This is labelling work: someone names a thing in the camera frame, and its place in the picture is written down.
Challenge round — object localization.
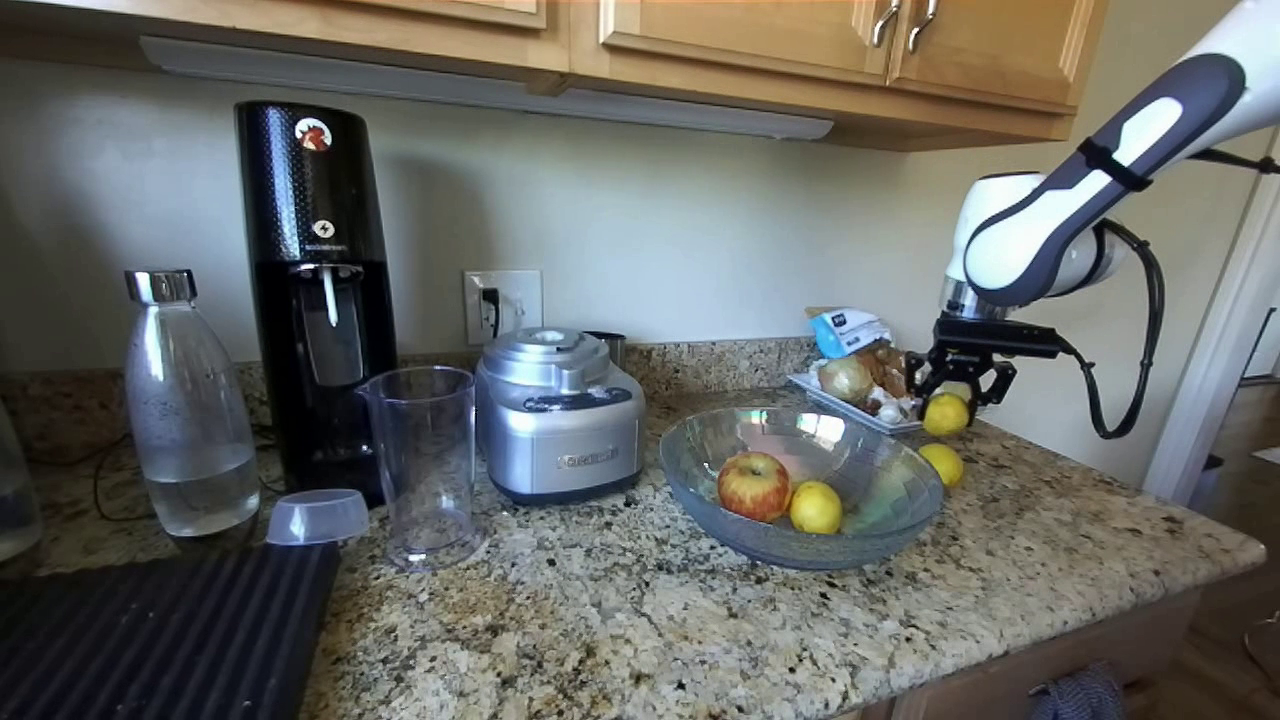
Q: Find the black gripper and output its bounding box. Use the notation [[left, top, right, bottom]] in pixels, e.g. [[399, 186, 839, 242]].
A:
[[914, 307, 1018, 409]]

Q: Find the red yellow apple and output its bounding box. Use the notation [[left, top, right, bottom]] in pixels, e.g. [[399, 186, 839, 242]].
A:
[[717, 448, 794, 524]]

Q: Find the clear glass bowl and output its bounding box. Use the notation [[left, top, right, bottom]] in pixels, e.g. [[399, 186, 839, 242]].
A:
[[651, 400, 952, 574]]

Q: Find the brown mushroom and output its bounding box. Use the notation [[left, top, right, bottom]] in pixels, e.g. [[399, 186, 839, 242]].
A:
[[862, 338, 927, 400]]

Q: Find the white rectangular plate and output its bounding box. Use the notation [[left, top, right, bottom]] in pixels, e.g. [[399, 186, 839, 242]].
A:
[[785, 359, 993, 439]]

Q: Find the yellow onion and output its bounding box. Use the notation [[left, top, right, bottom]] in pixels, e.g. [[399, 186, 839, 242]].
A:
[[812, 351, 881, 409]]

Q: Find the blue white food bag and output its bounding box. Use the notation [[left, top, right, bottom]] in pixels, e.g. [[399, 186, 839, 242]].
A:
[[803, 305, 892, 364]]

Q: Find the grey hanging towel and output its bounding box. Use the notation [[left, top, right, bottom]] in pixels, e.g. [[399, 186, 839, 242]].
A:
[[1018, 665, 1136, 720]]

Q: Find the silver kitchen appliance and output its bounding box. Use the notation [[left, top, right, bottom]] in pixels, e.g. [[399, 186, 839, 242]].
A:
[[470, 322, 651, 509]]

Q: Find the black power plug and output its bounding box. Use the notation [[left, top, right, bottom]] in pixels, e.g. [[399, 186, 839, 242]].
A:
[[470, 283, 508, 344]]

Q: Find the clear plastic measuring cup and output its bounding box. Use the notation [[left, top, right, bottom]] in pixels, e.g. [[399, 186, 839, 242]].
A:
[[352, 359, 489, 573]]

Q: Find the black soda maker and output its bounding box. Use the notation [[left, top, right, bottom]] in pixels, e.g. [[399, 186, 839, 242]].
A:
[[231, 94, 405, 510]]

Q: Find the translucent plastic lid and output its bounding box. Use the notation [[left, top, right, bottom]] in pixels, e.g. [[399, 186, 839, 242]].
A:
[[258, 483, 376, 552]]

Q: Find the clear bottle with steel cap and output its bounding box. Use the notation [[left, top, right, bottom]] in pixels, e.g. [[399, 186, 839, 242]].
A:
[[120, 262, 269, 543]]

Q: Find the black ribbed drying mat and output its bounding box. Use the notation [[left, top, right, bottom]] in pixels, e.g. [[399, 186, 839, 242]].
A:
[[0, 536, 343, 720]]

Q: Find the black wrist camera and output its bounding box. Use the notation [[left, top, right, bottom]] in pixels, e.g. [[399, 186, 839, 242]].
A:
[[993, 321, 1074, 367]]

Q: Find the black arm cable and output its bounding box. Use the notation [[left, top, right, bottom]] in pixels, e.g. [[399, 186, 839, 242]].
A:
[[1053, 135, 1280, 445]]

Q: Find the white door frame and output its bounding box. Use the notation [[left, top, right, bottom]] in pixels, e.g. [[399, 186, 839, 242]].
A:
[[1140, 130, 1280, 510]]

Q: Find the silver cabinet handle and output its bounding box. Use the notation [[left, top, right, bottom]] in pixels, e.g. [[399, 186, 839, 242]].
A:
[[868, 0, 909, 50], [902, 0, 944, 54]]

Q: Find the wooden wall cabinet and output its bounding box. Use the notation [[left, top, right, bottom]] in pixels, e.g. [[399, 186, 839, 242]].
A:
[[0, 0, 1113, 150]]

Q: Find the white wall outlet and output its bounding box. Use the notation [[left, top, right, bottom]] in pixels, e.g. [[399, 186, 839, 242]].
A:
[[461, 269, 547, 351]]

